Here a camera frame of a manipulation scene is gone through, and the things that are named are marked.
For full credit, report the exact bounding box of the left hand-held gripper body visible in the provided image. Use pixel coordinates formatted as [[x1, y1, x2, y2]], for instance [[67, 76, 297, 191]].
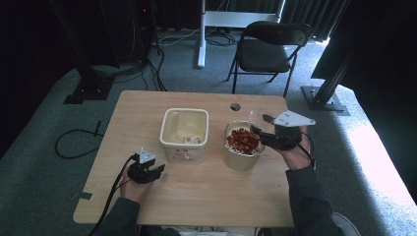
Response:
[[127, 147, 157, 185]]

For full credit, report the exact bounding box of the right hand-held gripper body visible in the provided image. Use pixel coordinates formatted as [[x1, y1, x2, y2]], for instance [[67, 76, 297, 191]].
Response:
[[266, 109, 317, 151]]

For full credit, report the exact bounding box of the clear plastic bag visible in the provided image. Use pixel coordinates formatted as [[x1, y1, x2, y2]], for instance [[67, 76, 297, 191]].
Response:
[[246, 109, 264, 128]]

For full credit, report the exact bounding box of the pile of red dried fruits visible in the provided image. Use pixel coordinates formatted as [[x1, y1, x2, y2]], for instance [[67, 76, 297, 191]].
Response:
[[225, 127, 263, 156]]

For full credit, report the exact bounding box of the round cream bowl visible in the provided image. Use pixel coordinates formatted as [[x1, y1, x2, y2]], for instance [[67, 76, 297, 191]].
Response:
[[222, 119, 267, 172]]

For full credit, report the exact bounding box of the person's left hand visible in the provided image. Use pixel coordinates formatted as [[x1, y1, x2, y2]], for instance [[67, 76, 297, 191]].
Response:
[[118, 168, 155, 205]]

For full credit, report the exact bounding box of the person's right hand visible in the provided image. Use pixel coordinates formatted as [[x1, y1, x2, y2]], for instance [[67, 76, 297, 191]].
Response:
[[274, 126, 316, 172]]

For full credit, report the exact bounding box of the cream square plastic container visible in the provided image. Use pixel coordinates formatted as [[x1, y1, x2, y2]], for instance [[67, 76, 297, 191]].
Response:
[[158, 107, 210, 165]]

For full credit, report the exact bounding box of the black metal stand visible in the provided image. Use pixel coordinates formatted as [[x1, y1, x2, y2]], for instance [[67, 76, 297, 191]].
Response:
[[48, 0, 114, 105], [300, 38, 351, 116]]

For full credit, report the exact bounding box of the black folding chair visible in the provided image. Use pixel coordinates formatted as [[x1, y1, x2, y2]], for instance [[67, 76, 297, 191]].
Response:
[[226, 21, 314, 99]]

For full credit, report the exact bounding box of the dark curtain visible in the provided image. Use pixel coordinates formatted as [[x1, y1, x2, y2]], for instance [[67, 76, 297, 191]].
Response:
[[280, 0, 349, 41]]

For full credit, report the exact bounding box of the right hand-held gripper cable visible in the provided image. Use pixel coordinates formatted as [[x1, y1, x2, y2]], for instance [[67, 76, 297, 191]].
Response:
[[285, 130, 317, 171]]

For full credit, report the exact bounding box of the hand-held gripper cable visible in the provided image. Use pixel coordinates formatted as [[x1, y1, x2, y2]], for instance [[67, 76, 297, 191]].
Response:
[[285, 130, 317, 171], [88, 152, 141, 236]]

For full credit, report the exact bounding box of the left hand-held gripper cable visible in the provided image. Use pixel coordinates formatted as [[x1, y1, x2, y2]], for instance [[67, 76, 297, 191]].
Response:
[[88, 152, 141, 236]]

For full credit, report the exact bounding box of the black looped floor cable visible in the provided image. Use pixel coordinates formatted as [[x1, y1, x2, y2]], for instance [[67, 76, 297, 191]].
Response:
[[54, 120, 106, 160]]

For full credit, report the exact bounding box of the bundle of black floor cables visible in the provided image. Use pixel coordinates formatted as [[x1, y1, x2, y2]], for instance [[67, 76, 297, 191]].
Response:
[[91, 42, 169, 92]]

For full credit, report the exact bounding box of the white desk frame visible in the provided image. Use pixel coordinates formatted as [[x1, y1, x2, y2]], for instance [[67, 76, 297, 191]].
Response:
[[197, 0, 286, 69]]

